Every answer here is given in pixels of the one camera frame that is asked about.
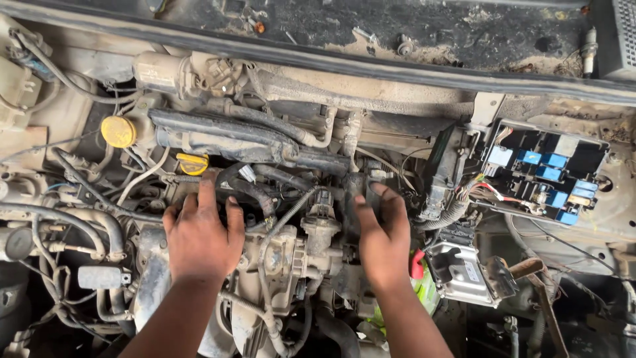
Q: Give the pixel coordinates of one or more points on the round black pulley cover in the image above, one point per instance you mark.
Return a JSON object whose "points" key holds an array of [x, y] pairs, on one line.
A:
{"points": [[15, 243]]}

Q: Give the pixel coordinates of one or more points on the round yellow reservoir cap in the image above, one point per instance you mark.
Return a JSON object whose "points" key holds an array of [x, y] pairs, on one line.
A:
{"points": [[118, 132]]}

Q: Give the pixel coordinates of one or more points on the red plastic cap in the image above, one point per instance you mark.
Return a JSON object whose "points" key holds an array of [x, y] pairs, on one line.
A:
{"points": [[417, 264]]}

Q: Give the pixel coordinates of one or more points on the person's left hand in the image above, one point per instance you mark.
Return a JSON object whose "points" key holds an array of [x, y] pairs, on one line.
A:
{"points": [[198, 243]]}

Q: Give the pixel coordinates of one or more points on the dusty solenoid valve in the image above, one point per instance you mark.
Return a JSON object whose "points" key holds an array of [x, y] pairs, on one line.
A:
{"points": [[321, 223]]}

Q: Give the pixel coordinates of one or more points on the white spark plug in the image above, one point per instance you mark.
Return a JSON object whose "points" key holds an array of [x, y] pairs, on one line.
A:
{"points": [[589, 49]]}

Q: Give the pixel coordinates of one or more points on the black corrugated wiring harness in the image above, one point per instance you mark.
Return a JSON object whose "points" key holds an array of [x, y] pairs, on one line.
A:
{"points": [[444, 216]]}

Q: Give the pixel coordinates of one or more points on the rusty metal bracket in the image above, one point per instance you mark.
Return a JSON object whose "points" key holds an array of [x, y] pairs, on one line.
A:
{"points": [[544, 293]]}

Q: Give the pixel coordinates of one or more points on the small orange clip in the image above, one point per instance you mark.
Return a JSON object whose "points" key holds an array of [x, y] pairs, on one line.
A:
{"points": [[259, 27]]}

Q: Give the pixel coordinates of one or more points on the black rubber cowl seal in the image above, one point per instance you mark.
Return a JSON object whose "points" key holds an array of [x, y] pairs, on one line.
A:
{"points": [[348, 63]]}

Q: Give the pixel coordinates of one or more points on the loose silver bolt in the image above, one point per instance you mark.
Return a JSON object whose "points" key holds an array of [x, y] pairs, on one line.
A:
{"points": [[364, 34]]}

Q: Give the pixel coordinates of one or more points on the black fuse box blue relays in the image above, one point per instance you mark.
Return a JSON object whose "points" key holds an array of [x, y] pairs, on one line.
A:
{"points": [[544, 171]]}

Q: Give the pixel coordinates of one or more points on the black bracket plate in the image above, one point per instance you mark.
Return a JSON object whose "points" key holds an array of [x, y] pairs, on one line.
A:
{"points": [[443, 164]]}

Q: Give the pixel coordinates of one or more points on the dusty wiper motor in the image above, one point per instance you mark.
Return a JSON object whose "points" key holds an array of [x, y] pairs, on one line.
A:
{"points": [[184, 72]]}

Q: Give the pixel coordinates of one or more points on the silver engine control unit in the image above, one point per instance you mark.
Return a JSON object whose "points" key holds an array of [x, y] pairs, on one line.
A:
{"points": [[464, 276]]}

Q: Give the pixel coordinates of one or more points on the black air intake duct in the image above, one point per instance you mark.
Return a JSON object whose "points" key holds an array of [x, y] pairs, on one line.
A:
{"points": [[233, 139]]}

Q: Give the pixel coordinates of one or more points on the person's right hand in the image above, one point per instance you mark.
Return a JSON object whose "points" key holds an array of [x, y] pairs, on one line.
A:
{"points": [[382, 248]]}

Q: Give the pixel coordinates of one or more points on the dusty engine block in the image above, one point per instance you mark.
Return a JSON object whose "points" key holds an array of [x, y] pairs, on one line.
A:
{"points": [[271, 268]]}

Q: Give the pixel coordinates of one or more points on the black grille box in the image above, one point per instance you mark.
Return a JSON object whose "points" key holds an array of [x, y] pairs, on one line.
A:
{"points": [[618, 37]]}

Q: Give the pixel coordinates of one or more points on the yellow oil filler cap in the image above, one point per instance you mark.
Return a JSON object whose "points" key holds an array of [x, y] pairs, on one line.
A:
{"points": [[193, 163]]}

